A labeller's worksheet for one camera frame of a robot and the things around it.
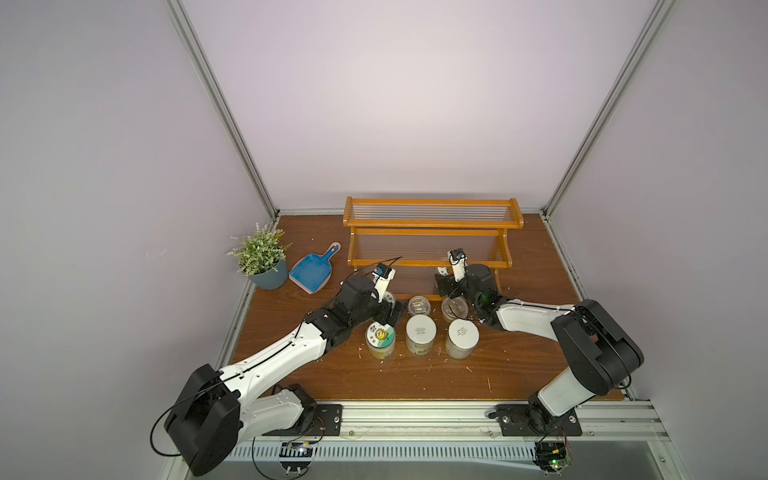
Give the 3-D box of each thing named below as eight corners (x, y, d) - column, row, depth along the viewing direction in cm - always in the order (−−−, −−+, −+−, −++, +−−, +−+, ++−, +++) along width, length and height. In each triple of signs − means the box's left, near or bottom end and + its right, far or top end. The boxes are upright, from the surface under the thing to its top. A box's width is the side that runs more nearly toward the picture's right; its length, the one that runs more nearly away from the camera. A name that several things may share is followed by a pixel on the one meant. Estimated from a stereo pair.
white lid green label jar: (406, 355, 85) (407, 343, 78) (406, 328, 90) (406, 314, 83) (434, 355, 85) (437, 343, 78) (432, 328, 90) (435, 314, 83)
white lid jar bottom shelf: (447, 359, 84) (452, 347, 77) (444, 332, 90) (448, 318, 82) (473, 359, 84) (481, 347, 77) (469, 332, 90) (475, 318, 82)
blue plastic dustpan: (286, 283, 102) (283, 277, 99) (320, 241, 115) (317, 234, 112) (317, 296, 99) (315, 290, 96) (348, 251, 111) (347, 244, 108)
